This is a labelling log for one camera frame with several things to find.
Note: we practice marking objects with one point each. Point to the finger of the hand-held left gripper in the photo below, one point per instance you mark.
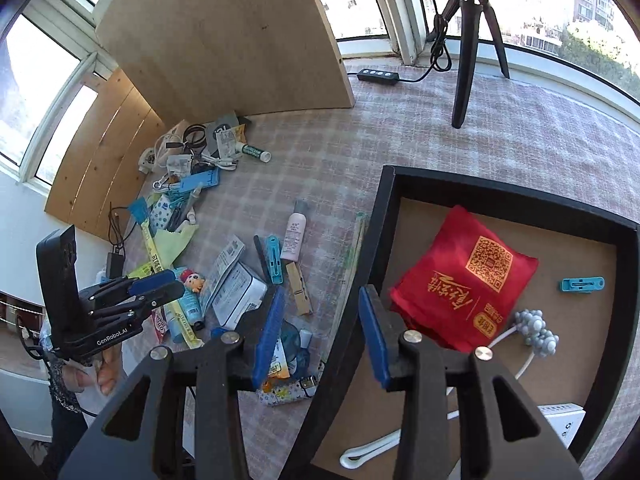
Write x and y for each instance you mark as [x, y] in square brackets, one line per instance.
[150, 282]
[167, 292]

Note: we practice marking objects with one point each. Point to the green white lip balm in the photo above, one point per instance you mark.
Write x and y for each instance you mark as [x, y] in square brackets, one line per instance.
[255, 151]

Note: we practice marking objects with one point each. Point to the wooden clothespin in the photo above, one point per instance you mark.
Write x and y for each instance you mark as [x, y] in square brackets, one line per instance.
[298, 290]

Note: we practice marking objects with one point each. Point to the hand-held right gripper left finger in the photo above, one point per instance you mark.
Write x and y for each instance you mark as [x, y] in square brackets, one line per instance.
[267, 340]

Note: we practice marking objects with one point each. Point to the black power strip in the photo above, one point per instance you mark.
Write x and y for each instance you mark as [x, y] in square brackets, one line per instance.
[378, 76]

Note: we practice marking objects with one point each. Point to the blue plastic clothespin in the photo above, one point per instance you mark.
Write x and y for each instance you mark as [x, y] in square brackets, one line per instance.
[582, 285]
[273, 260]

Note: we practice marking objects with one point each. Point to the white printed sachet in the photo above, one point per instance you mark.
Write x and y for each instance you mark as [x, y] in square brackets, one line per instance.
[227, 142]

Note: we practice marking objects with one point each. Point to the white tissue pack coloured dots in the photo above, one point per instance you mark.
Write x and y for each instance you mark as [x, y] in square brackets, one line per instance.
[161, 212]

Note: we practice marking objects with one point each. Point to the blue plastic bag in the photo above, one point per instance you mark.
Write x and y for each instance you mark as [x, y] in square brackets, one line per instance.
[292, 345]

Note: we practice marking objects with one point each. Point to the white paper tag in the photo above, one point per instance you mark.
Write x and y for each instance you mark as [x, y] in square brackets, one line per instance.
[179, 164]

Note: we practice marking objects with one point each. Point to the patterned tissue pack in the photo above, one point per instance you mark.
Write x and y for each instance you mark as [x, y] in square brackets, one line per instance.
[282, 392]

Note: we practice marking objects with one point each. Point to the black tripod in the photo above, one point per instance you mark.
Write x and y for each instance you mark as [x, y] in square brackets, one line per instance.
[470, 45]

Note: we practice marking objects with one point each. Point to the white printed leaflet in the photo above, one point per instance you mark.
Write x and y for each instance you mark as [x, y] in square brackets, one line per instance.
[222, 265]

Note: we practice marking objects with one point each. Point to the light blue cream tube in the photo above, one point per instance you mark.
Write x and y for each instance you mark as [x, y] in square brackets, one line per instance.
[187, 312]

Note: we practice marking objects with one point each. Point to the red white candy packet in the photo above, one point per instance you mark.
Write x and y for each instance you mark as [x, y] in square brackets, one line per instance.
[160, 325]

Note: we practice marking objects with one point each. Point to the brown fibreboard panel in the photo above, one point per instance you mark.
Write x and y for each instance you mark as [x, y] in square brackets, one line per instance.
[215, 35]

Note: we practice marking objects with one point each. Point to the red cloth bag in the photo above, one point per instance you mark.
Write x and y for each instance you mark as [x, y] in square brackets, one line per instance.
[462, 280]

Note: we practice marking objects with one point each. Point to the black power adapter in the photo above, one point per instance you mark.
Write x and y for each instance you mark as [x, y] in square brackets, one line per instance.
[116, 261]

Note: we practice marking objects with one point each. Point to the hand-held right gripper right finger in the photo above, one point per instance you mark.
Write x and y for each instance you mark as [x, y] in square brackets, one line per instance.
[375, 340]

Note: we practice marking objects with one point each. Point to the pink plastic bottle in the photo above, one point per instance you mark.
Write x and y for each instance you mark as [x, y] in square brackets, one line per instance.
[294, 232]

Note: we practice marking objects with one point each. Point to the white tape dispenser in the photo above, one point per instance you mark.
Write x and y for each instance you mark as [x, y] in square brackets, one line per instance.
[147, 157]

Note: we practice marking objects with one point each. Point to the blue flat case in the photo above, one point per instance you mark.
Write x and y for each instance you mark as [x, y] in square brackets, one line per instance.
[200, 182]

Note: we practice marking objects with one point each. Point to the person's left hand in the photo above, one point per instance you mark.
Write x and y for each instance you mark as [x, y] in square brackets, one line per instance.
[80, 375]

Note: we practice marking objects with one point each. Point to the black gel pen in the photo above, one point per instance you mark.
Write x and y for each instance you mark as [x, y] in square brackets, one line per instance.
[261, 257]

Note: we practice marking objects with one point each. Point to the clear plastic tube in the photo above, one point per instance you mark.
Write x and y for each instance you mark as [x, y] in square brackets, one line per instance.
[187, 205]

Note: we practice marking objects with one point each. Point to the cartoon doll with red hat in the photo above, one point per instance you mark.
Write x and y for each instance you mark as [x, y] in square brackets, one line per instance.
[192, 282]

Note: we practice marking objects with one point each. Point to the pink plaid tablecloth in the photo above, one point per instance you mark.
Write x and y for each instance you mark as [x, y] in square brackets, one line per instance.
[310, 175]

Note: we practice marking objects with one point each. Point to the pine wood board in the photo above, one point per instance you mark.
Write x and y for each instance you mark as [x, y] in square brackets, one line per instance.
[100, 170]

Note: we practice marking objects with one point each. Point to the pale green cloth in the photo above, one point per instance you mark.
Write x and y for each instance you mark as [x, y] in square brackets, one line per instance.
[175, 245]

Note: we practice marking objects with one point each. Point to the yellow stick packet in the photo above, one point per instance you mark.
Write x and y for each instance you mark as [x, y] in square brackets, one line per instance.
[149, 245]

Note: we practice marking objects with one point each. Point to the white medicine box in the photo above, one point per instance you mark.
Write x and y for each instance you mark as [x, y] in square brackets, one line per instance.
[240, 295]

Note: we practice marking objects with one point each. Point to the grey bead cluster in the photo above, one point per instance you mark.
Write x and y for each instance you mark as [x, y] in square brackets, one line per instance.
[537, 332]

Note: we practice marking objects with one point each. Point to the black storage tray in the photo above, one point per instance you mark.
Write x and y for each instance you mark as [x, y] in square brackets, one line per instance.
[380, 220]

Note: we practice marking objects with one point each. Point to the white flat box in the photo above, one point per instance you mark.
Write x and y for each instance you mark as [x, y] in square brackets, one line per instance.
[565, 422]

